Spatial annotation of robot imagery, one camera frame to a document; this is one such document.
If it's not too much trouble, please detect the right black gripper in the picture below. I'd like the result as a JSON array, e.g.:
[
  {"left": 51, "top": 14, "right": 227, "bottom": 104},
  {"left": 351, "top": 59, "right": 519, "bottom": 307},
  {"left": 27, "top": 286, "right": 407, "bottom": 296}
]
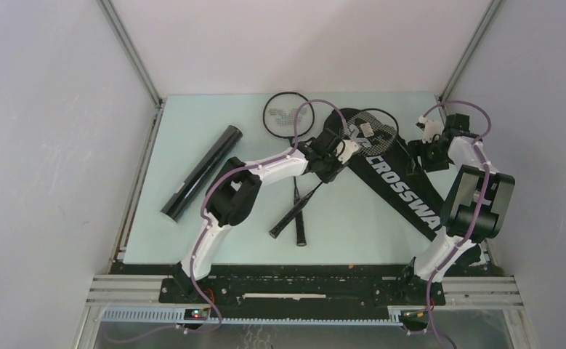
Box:
[{"left": 406, "top": 137, "right": 450, "bottom": 175}]

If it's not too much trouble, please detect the black racket bag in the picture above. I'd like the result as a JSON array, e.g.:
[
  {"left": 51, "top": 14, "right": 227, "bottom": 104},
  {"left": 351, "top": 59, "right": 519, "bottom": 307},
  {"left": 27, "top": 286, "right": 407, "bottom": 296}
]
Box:
[{"left": 323, "top": 108, "right": 443, "bottom": 241}]

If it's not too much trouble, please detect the black racket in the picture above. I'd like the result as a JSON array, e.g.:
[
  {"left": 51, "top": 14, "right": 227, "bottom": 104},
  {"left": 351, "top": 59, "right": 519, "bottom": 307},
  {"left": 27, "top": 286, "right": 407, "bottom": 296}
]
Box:
[
  {"left": 262, "top": 92, "right": 315, "bottom": 246},
  {"left": 268, "top": 108, "right": 400, "bottom": 240}
]

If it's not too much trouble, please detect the black shuttlecock tube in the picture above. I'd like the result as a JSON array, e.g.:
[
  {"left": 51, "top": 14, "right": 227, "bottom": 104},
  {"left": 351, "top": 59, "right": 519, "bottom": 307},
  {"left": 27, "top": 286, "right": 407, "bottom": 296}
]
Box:
[{"left": 160, "top": 125, "right": 243, "bottom": 222}]

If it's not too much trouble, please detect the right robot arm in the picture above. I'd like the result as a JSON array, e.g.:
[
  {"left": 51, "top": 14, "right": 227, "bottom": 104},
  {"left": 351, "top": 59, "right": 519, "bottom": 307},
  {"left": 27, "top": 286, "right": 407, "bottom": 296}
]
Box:
[{"left": 397, "top": 113, "right": 515, "bottom": 305}]

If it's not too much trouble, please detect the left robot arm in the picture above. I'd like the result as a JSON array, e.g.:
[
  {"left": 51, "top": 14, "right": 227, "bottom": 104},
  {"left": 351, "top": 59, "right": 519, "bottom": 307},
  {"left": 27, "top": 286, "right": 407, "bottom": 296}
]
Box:
[{"left": 173, "top": 134, "right": 360, "bottom": 303}]

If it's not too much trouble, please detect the right controller board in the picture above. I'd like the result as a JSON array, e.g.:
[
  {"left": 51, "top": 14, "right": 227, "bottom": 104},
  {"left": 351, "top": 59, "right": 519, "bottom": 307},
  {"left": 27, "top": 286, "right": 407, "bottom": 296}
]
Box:
[{"left": 400, "top": 311, "right": 428, "bottom": 322}]

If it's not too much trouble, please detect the controller board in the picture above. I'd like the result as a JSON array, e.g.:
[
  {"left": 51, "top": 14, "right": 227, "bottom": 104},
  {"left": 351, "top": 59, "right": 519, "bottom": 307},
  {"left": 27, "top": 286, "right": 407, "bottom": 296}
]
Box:
[
  {"left": 400, "top": 311, "right": 428, "bottom": 322},
  {"left": 183, "top": 308, "right": 210, "bottom": 321}
]

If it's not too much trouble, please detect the left controller board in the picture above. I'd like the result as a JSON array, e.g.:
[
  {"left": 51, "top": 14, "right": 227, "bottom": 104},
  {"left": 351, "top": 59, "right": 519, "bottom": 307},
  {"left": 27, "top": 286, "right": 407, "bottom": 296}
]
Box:
[{"left": 183, "top": 308, "right": 210, "bottom": 321}]

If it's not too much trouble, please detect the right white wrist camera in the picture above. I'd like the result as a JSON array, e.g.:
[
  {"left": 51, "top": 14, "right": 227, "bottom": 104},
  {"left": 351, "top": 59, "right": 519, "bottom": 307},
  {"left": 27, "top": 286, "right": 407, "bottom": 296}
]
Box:
[{"left": 416, "top": 116, "right": 444, "bottom": 144}]

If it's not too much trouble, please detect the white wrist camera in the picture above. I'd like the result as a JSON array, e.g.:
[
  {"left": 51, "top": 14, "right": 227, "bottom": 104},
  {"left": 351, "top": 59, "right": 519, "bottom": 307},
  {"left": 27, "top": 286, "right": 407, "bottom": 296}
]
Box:
[
  {"left": 335, "top": 140, "right": 360, "bottom": 164},
  {"left": 416, "top": 116, "right": 444, "bottom": 144}
]

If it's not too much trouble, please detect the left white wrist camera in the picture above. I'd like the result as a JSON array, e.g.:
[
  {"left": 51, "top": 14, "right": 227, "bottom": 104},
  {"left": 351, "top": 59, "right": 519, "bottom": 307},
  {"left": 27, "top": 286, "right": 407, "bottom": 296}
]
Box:
[{"left": 335, "top": 140, "right": 360, "bottom": 164}]

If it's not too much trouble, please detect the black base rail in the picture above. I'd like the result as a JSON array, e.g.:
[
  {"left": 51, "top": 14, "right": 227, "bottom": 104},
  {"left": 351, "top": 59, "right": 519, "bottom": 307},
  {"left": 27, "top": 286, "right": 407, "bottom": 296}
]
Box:
[{"left": 114, "top": 262, "right": 496, "bottom": 321}]

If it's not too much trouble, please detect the right aluminium frame post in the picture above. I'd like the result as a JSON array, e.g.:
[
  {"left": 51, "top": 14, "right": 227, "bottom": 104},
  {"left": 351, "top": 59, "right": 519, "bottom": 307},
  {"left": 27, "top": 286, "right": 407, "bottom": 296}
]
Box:
[{"left": 438, "top": 0, "right": 506, "bottom": 102}]

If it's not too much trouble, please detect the aluminium frame post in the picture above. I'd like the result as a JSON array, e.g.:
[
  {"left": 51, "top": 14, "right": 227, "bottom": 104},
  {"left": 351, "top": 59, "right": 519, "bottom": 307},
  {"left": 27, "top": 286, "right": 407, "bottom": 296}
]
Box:
[
  {"left": 96, "top": 0, "right": 163, "bottom": 108},
  {"left": 438, "top": 0, "right": 506, "bottom": 102}
]

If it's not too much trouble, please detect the left aluminium frame post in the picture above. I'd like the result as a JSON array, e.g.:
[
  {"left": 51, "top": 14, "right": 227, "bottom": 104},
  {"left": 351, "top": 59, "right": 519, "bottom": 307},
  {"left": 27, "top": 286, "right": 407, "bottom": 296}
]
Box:
[{"left": 96, "top": 0, "right": 163, "bottom": 108}]

